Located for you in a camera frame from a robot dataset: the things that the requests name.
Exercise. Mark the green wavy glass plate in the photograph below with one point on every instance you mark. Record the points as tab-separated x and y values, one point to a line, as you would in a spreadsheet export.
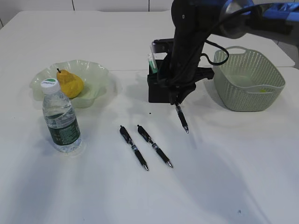
94	76

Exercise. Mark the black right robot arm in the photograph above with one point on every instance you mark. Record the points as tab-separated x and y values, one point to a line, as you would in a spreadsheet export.
195	21

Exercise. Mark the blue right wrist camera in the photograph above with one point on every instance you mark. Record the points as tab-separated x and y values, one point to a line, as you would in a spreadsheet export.
162	45

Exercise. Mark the yellow pear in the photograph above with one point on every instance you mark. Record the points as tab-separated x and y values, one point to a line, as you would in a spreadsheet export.
71	85

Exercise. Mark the clear plastic ruler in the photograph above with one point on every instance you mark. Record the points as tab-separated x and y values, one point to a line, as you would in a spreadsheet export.
152	54

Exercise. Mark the clear plastic water bottle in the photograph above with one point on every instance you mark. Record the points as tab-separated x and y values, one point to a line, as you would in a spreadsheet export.
60	117

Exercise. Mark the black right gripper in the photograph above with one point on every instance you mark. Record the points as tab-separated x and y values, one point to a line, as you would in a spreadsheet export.
180	67

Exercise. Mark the black square pen holder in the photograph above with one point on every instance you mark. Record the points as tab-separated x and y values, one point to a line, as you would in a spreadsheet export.
158	83

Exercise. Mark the teal eraser pen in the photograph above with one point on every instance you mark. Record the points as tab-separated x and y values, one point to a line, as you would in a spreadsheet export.
152	63

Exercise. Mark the green plastic woven basket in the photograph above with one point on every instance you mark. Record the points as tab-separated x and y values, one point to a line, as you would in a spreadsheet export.
241	76

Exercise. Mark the black pen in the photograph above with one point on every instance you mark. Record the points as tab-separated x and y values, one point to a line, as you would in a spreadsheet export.
182	117
154	145
134	148

